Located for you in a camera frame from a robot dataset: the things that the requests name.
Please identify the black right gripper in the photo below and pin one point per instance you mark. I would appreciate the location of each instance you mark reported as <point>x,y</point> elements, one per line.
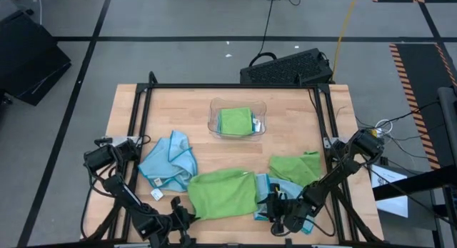
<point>285,212</point>

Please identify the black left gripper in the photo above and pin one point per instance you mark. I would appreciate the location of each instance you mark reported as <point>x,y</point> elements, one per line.
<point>175,223</point>

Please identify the green microfiber towel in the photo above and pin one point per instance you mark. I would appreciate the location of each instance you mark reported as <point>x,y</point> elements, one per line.
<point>296,167</point>
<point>221,194</point>
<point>235,121</point>

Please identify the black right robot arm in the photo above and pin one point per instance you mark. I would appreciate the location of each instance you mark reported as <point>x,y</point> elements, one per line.
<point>339,173</point>

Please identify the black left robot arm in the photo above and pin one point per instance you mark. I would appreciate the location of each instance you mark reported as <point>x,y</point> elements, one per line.
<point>125,198</point>

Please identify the white towel hang tag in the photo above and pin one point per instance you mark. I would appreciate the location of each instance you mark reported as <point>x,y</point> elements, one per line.
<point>157,194</point>

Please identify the clear plastic bin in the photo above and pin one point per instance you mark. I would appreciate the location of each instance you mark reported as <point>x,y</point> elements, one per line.
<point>214,126</point>

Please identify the white printed sheet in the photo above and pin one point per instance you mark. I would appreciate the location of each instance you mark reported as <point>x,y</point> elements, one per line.
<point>392,207</point>

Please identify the yellow plug connector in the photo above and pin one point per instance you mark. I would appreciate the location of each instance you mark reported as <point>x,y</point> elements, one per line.
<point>373,133</point>

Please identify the black perforated computer case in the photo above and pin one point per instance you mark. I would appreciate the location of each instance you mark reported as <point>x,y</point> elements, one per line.
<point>285,67</point>

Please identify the black metal stand beam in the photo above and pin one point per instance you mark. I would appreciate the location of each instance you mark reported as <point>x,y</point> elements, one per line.
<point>428,180</point>

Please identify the large black equipment case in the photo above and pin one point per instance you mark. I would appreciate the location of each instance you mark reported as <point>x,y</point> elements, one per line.
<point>28,58</point>

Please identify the grey metal post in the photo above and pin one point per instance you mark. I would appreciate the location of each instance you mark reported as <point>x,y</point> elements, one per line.
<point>448,115</point>

